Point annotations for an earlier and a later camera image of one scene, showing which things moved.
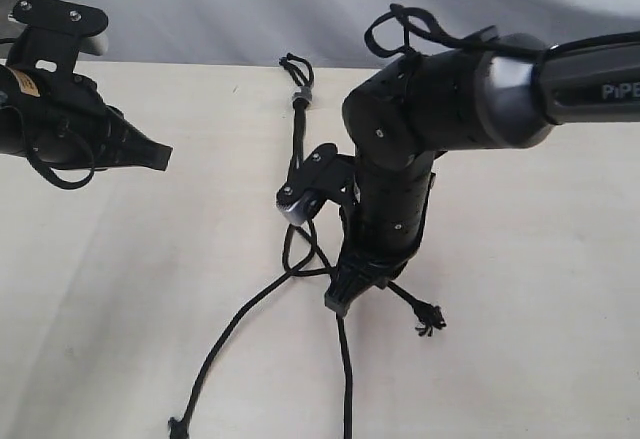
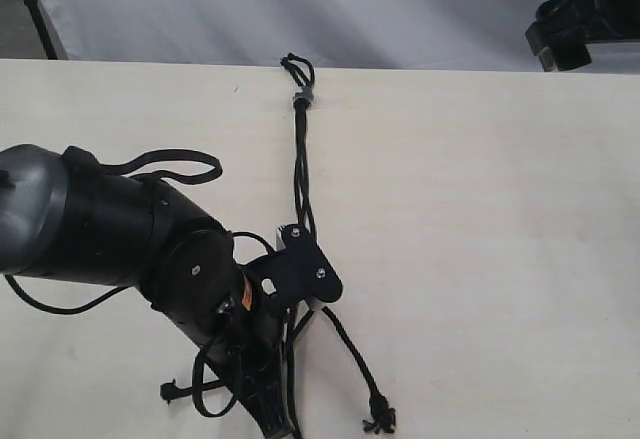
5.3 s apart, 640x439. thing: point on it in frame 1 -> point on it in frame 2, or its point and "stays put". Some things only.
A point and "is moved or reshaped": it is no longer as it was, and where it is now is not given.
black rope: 301,257 -> 302,71
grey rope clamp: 304,92 stays put
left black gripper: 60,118 -> 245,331
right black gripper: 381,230 -> 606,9
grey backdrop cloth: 256,12 stays put
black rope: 300,108 -> 301,76
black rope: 299,79 is moved or reshaped
